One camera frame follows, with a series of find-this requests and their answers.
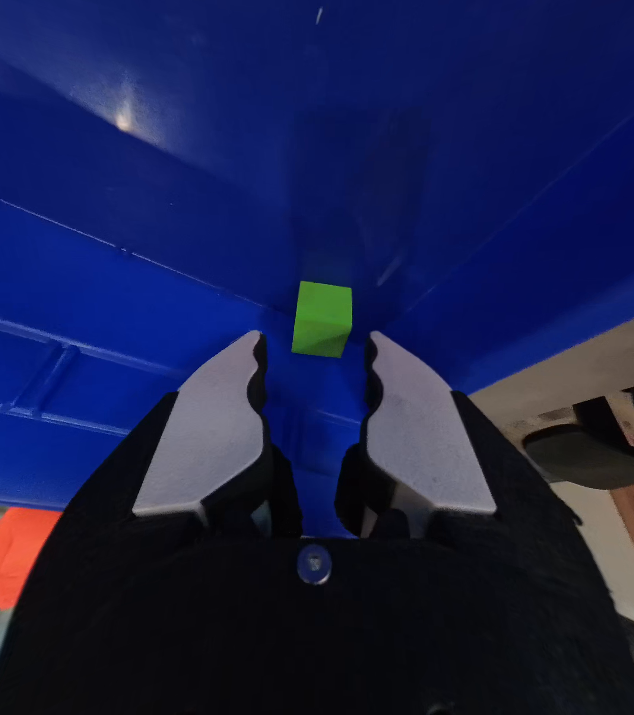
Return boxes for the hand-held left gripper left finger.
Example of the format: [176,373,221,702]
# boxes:
[133,330,274,517]

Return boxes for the green wooden cube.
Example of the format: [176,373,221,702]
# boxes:
[292,281,353,358]

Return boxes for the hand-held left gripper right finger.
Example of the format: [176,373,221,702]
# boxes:
[361,331,498,517]

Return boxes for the blue plastic bin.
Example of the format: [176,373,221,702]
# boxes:
[0,0,634,537]

